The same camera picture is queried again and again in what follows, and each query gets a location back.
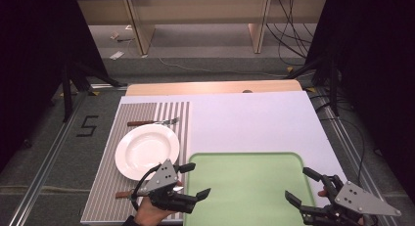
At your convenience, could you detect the wooden-handled fork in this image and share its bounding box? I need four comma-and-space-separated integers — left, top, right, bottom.
126, 116, 180, 128

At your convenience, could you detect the black metal stand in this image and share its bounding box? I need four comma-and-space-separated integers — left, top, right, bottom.
60, 61, 128, 122
283, 39, 341, 117

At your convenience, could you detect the aluminium floor rail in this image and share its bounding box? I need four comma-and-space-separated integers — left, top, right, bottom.
317, 87, 399, 226
8, 83, 128, 226

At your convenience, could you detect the dark curtain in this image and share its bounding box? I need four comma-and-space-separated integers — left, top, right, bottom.
0, 0, 109, 175
304, 0, 415, 195

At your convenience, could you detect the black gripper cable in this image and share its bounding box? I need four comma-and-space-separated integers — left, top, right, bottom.
130, 162, 162, 211

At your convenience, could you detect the grey white striped placemat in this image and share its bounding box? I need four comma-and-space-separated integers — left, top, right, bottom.
80, 101, 191, 224

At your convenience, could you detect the bunch of black cables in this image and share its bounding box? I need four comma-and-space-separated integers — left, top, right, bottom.
265, 0, 316, 68

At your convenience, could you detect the white board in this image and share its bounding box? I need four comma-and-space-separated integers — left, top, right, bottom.
118, 90, 348, 226

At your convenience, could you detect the wooden-handled table knife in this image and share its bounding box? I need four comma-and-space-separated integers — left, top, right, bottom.
115, 185, 184, 200

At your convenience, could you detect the person's left hand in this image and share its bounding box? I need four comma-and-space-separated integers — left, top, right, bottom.
133, 196, 179, 226

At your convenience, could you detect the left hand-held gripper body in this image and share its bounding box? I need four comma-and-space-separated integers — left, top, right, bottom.
141, 158, 199, 214

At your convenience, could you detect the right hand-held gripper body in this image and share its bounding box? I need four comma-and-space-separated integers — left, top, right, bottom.
298, 174, 402, 226

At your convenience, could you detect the white round plate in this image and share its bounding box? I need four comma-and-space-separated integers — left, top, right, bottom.
115, 123, 181, 182

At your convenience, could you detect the black floor cable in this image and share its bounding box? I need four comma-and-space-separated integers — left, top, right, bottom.
312, 92, 366, 188

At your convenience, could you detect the light wooden bench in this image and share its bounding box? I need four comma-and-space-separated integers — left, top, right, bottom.
77, 0, 328, 57

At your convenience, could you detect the green tray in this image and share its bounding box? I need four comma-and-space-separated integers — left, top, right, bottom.
183, 152, 317, 226

